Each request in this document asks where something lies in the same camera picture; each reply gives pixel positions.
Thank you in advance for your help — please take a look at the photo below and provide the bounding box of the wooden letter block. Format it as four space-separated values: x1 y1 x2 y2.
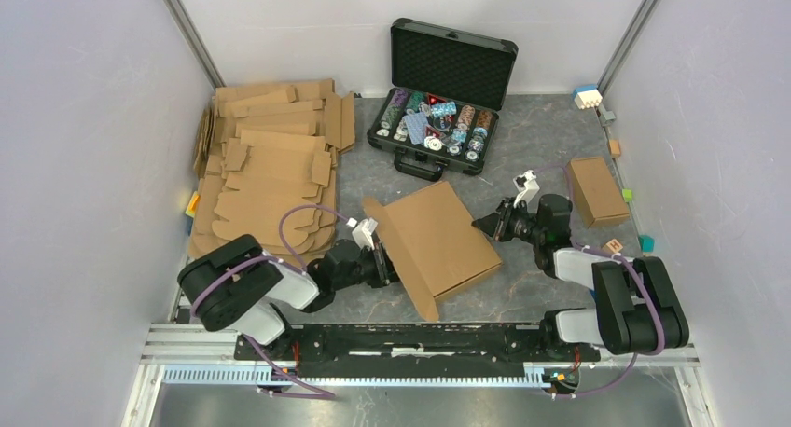
603 239 624 255

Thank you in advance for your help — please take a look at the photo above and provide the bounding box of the blue white toy block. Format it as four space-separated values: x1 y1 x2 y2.
573 84 603 109

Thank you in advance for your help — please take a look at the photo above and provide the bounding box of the orange yellow block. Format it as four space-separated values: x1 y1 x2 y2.
184 190 201 235

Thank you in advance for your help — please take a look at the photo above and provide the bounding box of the cardboard box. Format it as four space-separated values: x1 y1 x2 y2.
362 181 503 322
567 157 630 228

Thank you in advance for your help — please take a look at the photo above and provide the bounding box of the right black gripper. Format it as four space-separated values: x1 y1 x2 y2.
471 198 544 246

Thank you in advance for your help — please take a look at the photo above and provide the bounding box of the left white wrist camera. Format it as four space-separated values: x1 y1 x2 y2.
345 217 378 250

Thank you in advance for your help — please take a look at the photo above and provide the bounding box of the small wooden cube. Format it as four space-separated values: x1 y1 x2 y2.
608 139 622 159

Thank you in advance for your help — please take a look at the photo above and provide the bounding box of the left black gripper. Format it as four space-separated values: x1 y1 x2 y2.
333 241 412 291

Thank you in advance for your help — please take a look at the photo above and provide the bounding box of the teal small cube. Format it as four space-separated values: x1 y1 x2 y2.
638 234 655 254

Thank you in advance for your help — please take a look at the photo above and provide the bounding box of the stack of flat cardboard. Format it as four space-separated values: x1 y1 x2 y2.
187 78 355 264

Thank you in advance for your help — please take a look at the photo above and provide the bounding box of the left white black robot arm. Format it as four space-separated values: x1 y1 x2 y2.
176 235 399 360

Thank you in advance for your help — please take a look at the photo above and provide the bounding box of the folded closed cardboard box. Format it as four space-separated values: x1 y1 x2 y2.
567 157 630 228

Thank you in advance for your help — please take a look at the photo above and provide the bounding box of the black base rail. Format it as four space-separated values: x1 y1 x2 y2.
263 323 601 379

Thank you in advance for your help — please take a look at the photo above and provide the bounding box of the black poker chip case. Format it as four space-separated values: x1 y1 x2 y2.
367 18 519 181

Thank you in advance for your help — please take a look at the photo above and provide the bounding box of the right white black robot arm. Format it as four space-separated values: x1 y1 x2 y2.
472 194 690 360

